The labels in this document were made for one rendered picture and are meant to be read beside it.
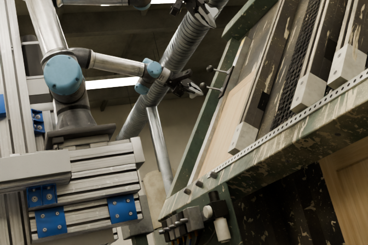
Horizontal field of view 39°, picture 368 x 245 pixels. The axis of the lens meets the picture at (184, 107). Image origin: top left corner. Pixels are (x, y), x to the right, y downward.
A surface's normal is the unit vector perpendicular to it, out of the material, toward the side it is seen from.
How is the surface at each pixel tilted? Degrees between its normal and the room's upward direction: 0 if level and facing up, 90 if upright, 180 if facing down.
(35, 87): 90
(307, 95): 90
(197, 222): 90
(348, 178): 90
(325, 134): 145
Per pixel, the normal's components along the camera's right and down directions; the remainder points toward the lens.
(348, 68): 0.38, -0.38
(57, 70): 0.11, -0.22
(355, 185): -0.89, 0.07
